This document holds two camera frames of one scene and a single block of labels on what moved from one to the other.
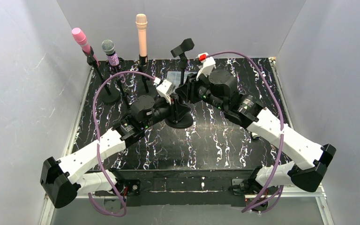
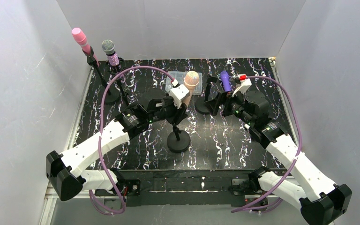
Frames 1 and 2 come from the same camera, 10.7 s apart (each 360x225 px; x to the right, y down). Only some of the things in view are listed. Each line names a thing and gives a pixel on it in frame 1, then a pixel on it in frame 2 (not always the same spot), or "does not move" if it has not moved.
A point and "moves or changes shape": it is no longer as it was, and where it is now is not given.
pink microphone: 81,38 does not move
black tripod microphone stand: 117,69 does not move
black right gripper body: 190,90 to 221,101
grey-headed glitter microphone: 108,47 does not move
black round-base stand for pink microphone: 110,97 does not move
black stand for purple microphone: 181,50 to 200,104
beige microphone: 141,23 moves or changes shape
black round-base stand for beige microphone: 143,62 to 177,141
